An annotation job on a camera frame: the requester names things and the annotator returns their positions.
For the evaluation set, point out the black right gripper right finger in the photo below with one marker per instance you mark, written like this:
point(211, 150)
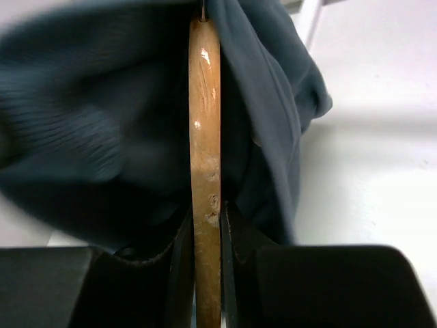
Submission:
point(269, 285)

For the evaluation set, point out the blue t shirt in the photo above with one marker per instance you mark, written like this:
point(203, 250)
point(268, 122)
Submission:
point(94, 114)

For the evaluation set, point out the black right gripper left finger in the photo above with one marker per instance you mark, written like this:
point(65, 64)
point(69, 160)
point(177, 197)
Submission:
point(89, 287)

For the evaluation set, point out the wooden hanger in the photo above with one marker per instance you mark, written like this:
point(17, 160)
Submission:
point(204, 84)

